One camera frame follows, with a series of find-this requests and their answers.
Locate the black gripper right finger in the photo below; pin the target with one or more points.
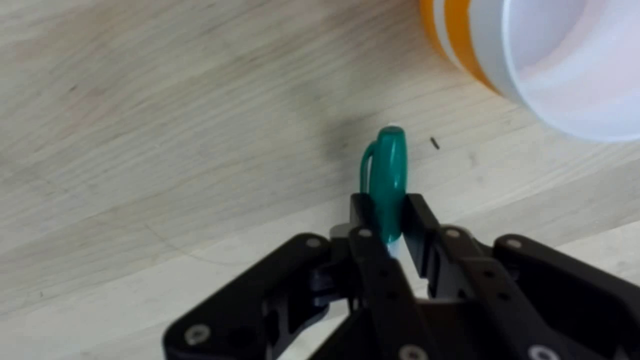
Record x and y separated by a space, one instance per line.
506 293

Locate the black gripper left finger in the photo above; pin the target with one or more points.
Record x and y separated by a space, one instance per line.
292 293

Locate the green capped marker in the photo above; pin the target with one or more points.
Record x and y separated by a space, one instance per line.
388 180

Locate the orange and white mug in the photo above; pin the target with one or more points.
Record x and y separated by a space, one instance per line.
546 53

